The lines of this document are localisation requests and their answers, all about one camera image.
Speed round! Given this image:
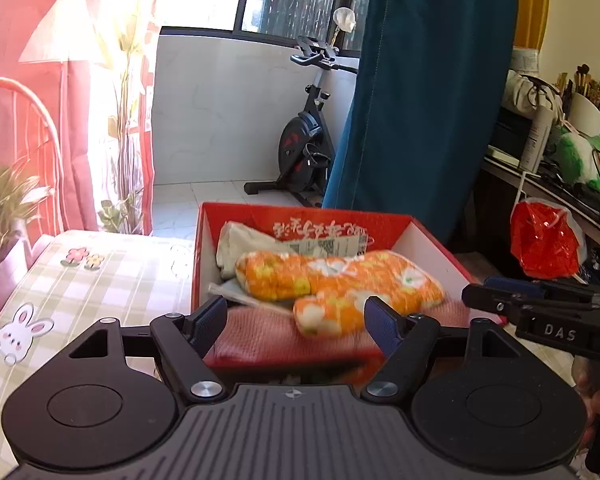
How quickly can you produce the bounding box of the orange floral oven mitt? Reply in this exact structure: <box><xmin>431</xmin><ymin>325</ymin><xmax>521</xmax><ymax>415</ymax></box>
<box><xmin>244</xmin><ymin>250</ymin><xmax>445</xmax><ymax>338</ymax></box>

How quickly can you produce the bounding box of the pink knitted cloth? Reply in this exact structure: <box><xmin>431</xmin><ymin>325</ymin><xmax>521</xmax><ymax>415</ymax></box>
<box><xmin>203</xmin><ymin>296</ymin><xmax>474</xmax><ymax>369</ymax></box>

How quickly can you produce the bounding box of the red plastic bag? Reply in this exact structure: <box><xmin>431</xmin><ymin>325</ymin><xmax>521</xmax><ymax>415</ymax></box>
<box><xmin>509</xmin><ymin>198</ymin><xmax>586</xmax><ymax>280</ymax></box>

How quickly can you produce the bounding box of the red strawberry cardboard box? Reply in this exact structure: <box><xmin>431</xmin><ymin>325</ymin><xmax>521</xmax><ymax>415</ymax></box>
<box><xmin>190</xmin><ymin>201</ymin><xmax>506</xmax><ymax>386</ymax></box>

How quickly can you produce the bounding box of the checked bunny tablecloth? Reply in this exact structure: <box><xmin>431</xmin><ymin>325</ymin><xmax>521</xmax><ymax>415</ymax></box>
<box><xmin>0</xmin><ymin>231</ymin><xmax>195</xmax><ymax>479</ymax></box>

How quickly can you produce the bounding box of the green plush toy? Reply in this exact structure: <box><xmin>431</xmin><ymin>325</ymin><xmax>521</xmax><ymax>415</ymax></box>
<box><xmin>553</xmin><ymin>132</ymin><xmax>600</xmax><ymax>193</ymax></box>

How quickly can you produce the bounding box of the white brush holder cup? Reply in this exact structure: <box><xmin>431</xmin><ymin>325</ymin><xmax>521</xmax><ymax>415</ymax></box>
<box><xmin>567</xmin><ymin>93</ymin><xmax>600</xmax><ymax>136</ymax></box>

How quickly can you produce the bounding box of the white spray bottle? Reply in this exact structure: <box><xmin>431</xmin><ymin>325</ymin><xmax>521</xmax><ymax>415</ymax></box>
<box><xmin>518</xmin><ymin>105</ymin><xmax>554</xmax><ymax>174</ymax></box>

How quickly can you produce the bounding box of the black exercise bike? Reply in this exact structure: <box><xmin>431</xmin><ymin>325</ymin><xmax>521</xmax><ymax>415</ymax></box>
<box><xmin>244</xmin><ymin>36</ymin><xmax>358</xmax><ymax>207</ymax></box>

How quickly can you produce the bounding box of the potted green plant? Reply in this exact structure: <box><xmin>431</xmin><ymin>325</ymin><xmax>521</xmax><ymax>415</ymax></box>
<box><xmin>0</xmin><ymin>166</ymin><xmax>54</xmax><ymax>312</ymax></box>

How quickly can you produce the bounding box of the white paper roll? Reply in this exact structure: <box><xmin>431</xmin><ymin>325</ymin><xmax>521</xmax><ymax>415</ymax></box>
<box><xmin>509</xmin><ymin>46</ymin><xmax>540</xmax><ymax>75</ymax></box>

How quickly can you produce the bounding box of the teal curtain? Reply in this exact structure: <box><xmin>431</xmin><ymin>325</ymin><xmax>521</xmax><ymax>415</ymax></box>
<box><xmin>324</xmin><ymin>0</ymin><xmax>518</xmax><ymax>240</ymax></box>

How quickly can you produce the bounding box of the yellow curtain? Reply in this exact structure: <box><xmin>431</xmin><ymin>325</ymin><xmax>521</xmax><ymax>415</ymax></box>
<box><xmin>514</xmin><ymin>0</ymin><xmax>550</xmax><ymax>51</ymax></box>

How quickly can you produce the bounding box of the pink printed backdrop cloth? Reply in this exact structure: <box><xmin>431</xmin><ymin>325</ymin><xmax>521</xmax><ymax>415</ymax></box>
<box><xmin>0</xmin><ymin>0</ymin><xmax>159</xmax><ymax>236</ymax></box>

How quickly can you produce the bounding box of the white wire rack shelf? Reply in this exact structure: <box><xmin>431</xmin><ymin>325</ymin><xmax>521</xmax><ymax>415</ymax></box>
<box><xmin>482</xmin><ymin>156</ymin><xmax>600</xmax><ymax>286</ymax></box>

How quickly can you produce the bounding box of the beige drawstring pouch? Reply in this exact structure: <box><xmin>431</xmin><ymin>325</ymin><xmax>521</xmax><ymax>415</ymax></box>
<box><xmin>501</xmin><ymin>70</ymin><xmax>562</xmax><ymax>120</ymax></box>

